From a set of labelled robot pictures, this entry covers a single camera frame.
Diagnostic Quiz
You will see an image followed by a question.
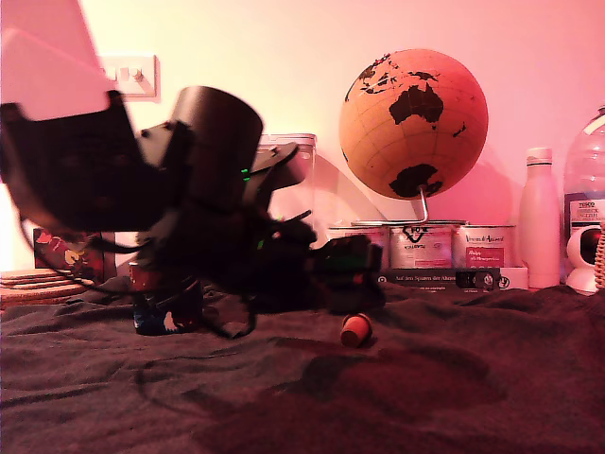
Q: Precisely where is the tin can with triangle logo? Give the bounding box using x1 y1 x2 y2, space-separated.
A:
389 224 455 271

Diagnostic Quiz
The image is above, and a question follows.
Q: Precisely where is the long black capsule box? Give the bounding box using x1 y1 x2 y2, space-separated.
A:
377 268 503 290

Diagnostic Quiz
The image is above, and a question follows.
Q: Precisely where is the small white round camera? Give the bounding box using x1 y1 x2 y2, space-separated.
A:
565 225 604 297

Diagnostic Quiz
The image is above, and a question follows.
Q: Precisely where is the dark cloth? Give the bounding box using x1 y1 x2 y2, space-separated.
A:
0 278 605 454

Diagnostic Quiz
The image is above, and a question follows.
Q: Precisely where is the round cork trivet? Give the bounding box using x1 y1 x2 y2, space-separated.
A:
0 278 97 311

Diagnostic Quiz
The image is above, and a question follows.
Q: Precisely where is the orange coffee capsule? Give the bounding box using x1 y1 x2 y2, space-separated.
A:
339 312 374 349

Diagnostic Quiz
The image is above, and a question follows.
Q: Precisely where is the white metal bottle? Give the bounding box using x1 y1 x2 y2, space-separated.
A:
519 147 562 290

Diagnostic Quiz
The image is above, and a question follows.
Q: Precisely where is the large clear water bottle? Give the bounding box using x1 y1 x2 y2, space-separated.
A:
562 106 605 285

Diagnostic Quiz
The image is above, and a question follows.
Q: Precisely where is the square cork coaster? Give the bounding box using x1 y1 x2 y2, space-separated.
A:
0 276 84 289
0 268 75 281

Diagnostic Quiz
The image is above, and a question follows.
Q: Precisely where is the tin can with script label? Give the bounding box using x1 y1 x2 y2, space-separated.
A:
452 224 518 270

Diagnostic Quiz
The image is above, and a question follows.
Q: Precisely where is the metal globe stand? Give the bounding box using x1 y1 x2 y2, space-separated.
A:
352 184 469 228

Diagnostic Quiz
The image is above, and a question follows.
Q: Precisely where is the floral tissue box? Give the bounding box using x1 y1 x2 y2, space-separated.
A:
32 226 117 285

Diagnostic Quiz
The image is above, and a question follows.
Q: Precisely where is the white light switch plate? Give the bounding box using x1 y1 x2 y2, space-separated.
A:
96 55 158 99

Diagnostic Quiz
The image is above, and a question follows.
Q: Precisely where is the patterned paper coffee cup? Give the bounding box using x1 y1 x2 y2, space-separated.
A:
130 264 205 337

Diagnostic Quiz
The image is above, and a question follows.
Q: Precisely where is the tin can with text label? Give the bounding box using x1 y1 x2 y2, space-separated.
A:
328 225 390 271

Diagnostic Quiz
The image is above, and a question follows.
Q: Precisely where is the small white box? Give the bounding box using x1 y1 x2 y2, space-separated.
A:
499 266 530 291

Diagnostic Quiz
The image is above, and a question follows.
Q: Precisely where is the cork globe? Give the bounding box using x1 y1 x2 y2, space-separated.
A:
338 48 490 201

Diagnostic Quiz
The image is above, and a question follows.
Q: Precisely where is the clear jar with white lid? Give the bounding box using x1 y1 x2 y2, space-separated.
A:
258 133 319 237

